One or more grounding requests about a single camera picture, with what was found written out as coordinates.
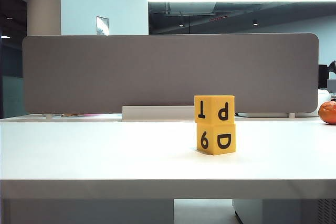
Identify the yellow block T and P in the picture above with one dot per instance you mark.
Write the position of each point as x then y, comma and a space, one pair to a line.
212, 110

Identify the yellow block 6 and D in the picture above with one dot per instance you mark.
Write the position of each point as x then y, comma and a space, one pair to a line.
214, 140

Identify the grey fabric desk divider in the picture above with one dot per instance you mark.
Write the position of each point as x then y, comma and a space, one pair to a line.
105, 74

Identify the white divider foot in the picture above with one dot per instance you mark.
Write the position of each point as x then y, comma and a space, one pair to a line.
291, 115
48, 116

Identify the beige round column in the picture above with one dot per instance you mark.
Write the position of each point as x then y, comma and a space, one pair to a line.
43, 3

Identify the black monitor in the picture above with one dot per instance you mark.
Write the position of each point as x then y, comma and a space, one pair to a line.
325, 74

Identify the orange fruit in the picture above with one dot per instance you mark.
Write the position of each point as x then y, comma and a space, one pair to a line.
328, 112

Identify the framed wall poster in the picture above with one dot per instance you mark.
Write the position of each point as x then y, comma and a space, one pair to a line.
102, 26

